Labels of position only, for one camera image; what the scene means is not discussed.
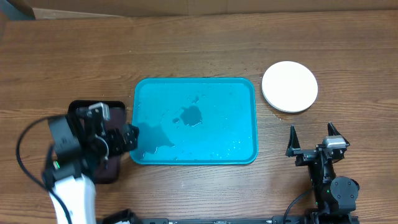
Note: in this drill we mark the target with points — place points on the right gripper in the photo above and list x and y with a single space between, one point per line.
305 155

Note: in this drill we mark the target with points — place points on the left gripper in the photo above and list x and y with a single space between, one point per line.
117 146

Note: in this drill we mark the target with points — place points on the white plate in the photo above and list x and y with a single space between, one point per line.
289 87

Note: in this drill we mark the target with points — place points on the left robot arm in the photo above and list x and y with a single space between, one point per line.
70 177

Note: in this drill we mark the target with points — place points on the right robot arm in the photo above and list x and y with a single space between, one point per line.
335 197

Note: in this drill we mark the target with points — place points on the black rectangular tray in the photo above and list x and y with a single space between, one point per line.
117 110

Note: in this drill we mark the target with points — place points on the teal plastic tray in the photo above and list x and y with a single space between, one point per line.
195 121

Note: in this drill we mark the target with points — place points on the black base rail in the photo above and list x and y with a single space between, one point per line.
242 221

